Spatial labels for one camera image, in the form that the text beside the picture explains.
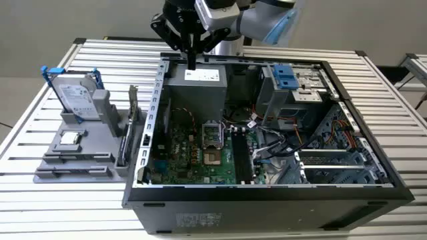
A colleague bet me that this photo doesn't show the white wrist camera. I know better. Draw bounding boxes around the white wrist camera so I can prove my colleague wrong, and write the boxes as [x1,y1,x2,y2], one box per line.
[194,0,241,31]

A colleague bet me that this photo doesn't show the grey power supply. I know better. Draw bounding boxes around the grey power supply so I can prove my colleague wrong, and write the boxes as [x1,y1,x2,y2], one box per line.
[165,63,230,121]

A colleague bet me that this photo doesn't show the grey parts rack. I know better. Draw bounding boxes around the grey parts rack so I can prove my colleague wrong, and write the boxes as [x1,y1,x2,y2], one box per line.
[33,89,150,185]

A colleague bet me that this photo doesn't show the hard disk in blue carrier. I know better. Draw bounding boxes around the hard disk in blue carrier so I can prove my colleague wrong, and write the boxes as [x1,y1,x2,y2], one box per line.
[39,65,106,124]

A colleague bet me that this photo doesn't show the twisted red black wire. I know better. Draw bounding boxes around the twisted red black wire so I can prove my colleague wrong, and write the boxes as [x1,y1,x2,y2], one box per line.
[171,107,199,132]

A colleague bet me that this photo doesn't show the metal socket cover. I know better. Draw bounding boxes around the metal socket cover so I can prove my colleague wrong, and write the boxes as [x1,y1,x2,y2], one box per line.
[202,119,225,149]

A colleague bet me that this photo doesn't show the orange red wire bundle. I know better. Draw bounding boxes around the orange red wire bundle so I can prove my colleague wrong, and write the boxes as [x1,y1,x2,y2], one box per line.
[325,119,357,152]

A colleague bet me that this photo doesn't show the silver CPU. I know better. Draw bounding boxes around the silver CPU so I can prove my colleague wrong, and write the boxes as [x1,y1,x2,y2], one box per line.
[59,131,83,145]

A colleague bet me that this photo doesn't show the graphics card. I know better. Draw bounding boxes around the graphics card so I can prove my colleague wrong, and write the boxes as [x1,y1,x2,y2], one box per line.
[118,84,141,168]

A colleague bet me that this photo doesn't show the black open PC case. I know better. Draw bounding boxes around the black open PC case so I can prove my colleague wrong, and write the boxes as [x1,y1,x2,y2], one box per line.
[122,51,417,236]

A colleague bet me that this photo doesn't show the metal slat side table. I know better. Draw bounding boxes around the metal slat side table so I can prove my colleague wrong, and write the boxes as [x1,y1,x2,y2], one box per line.
[393,52,427,90]

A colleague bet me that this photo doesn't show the CPU socket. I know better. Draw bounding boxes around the CPU socket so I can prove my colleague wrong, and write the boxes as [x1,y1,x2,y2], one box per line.
[202,148,225,166]

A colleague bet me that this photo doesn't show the green motherboard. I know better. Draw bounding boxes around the green motherboard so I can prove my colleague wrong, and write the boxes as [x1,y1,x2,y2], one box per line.
[150,122,269,186]

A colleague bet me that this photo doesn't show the black RAM slot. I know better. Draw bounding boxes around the black RAM slot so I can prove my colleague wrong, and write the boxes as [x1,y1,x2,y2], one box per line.
[231,128,245,185]
[235,128,249,185]
[241,128,253,185]

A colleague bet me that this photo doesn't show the blue plastic bay latch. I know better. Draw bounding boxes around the blue plastic bay latch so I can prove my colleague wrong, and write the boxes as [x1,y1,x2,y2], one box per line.
[273,64,299,90]

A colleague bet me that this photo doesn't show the dark RAM stick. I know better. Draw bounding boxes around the dark RAM stick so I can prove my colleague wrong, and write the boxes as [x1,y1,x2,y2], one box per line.
[37,167,111,177]
[43,154,111,163]

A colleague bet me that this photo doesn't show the perforated metal disk bay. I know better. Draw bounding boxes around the perforated metal disk bay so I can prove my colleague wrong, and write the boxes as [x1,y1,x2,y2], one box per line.
[277,148,385,186]

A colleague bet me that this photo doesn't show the socket locking lever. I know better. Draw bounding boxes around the socket locking lever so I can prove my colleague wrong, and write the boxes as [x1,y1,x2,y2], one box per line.
[219,121,227,149]

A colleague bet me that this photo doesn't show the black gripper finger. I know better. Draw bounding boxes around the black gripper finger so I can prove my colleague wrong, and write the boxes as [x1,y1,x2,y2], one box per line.
[150,15,194,70]
[193,27,231,70]

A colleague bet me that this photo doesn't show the thin orange wire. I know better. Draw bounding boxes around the thin orange wire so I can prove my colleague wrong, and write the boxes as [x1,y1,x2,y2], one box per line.
[251,103,305,145]

